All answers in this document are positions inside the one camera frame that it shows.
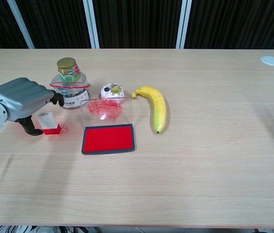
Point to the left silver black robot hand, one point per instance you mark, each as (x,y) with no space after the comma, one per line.
(18,99)

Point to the clear block with red base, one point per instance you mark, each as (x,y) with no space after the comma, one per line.
(48,121)

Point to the clear bottle with gold cap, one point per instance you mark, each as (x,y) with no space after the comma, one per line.
(70,80)

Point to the red ink pad clear lid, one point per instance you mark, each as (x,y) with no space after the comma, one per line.
(107,139)

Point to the yellow banana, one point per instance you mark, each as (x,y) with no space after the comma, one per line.
(159,109)

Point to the white partition post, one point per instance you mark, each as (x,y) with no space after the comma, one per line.
(91,24)
(184,24)
(21,24)

